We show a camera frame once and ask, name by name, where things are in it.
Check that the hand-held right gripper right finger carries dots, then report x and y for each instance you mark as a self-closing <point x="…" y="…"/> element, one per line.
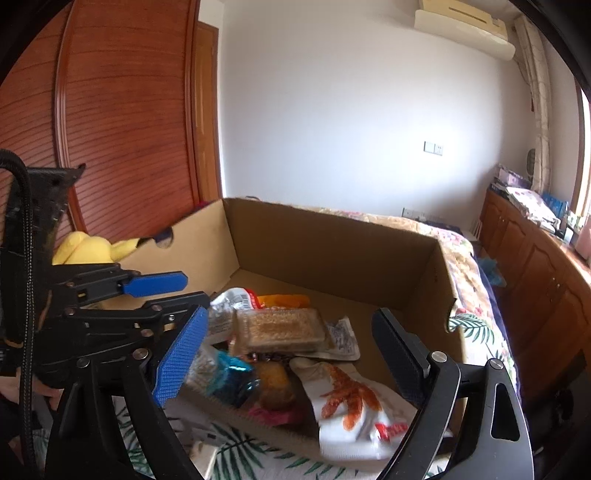
<point x="399" y="355"/>

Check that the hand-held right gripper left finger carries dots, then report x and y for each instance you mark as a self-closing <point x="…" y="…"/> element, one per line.
<point x="180" y="355"/>

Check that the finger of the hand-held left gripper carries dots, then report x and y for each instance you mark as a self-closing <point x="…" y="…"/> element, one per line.
<point x="152" y="314"/>
<point x="157" y="283"/>

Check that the white chicken feet packet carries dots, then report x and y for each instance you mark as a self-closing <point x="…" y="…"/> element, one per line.
<point x="351" y="401"/>

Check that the cardboard box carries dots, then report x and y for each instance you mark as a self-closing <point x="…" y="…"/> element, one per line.
<point x="332" y="249"/>

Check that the clear crinkled snack packet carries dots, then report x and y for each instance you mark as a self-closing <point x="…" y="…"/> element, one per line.
<point x="201" y="369"/>

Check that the blue snack packet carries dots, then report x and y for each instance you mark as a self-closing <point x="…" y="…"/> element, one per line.
<point x="231" y="378"/>

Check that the white printed snack packet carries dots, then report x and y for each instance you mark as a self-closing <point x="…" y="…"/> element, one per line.
<point x="344" y="339"/>

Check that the yellow plush toy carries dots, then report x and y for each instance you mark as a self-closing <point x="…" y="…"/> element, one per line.
<point x="83" y="249"/>

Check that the floral bedspread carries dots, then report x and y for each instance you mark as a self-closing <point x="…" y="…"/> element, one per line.
<point x="480" y="332"/>

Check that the golden brown pastry packet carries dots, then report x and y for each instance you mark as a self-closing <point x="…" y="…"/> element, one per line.
<point x="274" y="385"/>

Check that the small white box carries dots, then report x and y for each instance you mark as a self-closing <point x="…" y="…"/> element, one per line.
<point x="203" y="454"/>

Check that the toast bread packet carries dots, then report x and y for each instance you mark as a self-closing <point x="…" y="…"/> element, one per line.
<point x="281" y="330"/>

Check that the pink snack packet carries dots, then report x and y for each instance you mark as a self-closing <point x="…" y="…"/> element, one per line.
<point x="272" y="415"/>

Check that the orange snack packet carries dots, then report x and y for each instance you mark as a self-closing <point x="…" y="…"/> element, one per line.
<point x="286" y="301"/>

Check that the blue cloth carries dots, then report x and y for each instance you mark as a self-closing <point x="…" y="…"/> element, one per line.
<point x="490" y="272"/>

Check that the wooden cabinet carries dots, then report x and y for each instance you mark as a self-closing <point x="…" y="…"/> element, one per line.
<point x="531" y="277"/>

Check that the wooden wardrobe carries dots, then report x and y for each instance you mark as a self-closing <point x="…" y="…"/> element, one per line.
<point x="129" y="115"/>

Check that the stack of magazines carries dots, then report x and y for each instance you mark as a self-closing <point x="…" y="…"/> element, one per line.
<point x="526" y="198"/>

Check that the blue box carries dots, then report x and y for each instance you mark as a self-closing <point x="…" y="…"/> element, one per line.
<point x="555" y="204"/>

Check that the grey round object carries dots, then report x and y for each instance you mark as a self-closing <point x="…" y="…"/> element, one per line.
<point x="531" y="165"/>

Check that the pale curtain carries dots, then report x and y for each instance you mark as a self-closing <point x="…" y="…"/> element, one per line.
<point x="538" y="92"/>

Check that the white air conditioner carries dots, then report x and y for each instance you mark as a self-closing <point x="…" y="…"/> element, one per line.
<point x="461" y="27"/>

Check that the white light switch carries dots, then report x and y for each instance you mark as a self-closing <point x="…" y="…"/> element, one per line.
<point x="434" y="148"/>

